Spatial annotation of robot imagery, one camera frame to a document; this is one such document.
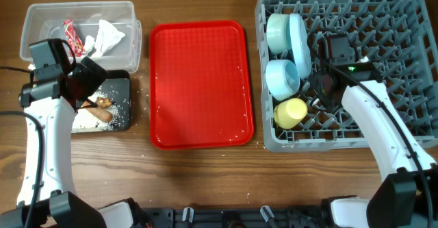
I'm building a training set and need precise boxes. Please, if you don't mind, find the red serving tray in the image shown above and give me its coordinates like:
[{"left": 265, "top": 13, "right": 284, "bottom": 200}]
[{"left": 149, "top": 20, "right": 255, "bottom": 150}]

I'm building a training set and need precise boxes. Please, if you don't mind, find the white round plate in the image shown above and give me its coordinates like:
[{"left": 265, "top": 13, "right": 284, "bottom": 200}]
[{"left": 289, "top": 14, "right": 311, "bottom": 79}]

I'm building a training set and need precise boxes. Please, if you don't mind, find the white plastic spoon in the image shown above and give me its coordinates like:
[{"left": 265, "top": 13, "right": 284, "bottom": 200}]
[{"left": 311, "top": 97, "right": 320, "bottom": 107}]

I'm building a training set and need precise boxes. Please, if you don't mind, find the brown food scrap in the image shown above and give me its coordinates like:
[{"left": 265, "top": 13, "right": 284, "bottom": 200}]
[{"left": 95, "top": 97, "right": 113, "bottom": 109}]

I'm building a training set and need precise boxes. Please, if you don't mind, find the pile of white rice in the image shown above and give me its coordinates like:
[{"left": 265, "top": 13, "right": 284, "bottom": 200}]
[{"left": 72, "top": 92, "right": 118, "bottom": 133}]

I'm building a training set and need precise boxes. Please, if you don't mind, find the small white paper scrap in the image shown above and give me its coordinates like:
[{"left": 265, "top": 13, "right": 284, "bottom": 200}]
[{"left": 83, "top": 36, "right": 95, "bottom": 55}]

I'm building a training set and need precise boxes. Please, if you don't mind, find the grey dishwasher rack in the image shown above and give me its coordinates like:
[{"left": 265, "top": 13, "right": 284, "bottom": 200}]
[{"left": 255, "top": 0, "right": 437, "bottom": 152}]

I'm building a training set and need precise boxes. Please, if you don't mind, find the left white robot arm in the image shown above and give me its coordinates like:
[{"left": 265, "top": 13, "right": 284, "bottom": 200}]
[{"left": 1, "top": 38, "right": 154, "bottom": 227}]

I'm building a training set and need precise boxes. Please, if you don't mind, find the mint green bowl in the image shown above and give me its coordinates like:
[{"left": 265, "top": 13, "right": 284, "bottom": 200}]
[{"left": 266, "top": 14, "right": 292, "bottom": 55}]

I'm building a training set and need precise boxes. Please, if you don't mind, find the black waste tray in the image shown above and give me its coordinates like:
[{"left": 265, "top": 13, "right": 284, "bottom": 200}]
[{"left": 70, "top": 69, "right": 132, "bottom": 134}]

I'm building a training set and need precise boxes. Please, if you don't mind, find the yellow plastic cup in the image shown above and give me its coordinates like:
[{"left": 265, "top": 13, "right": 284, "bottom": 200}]
[{"left": 274, "top": 98, "right": 308, "bottom": 129}]

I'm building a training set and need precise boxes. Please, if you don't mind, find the clear plastic waste bin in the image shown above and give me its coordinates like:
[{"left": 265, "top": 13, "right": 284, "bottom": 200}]
[{"left": 20, "top": 1, "right": 142, "bottom": 73}]

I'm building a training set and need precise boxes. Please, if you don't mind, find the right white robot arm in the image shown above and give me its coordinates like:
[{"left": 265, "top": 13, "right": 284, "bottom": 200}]
[{"left": 311, "top": 46, "right": 437, "bottom": 227}]

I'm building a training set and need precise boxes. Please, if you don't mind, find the white napkin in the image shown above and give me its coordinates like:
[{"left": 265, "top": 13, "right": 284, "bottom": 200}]
[{"left": 92, "top": 19, "right": 125, "bottom": 58}]

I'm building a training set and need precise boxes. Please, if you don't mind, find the red snack wrapper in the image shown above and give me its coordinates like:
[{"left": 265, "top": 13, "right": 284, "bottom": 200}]
[{"left": 63, "top": 19, "right": 85, "bottom": 57}]

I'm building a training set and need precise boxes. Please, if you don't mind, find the light blue bowl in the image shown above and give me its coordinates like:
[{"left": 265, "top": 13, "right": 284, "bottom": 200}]
[{"left": 265, "top": 60, "right": 300, "bottom": 101}]

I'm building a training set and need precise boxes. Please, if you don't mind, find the orange carrot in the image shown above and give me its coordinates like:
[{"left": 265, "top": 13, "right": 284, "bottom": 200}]
[{"left": 86, "top": 107, "right": 113, "bottom": 123}]

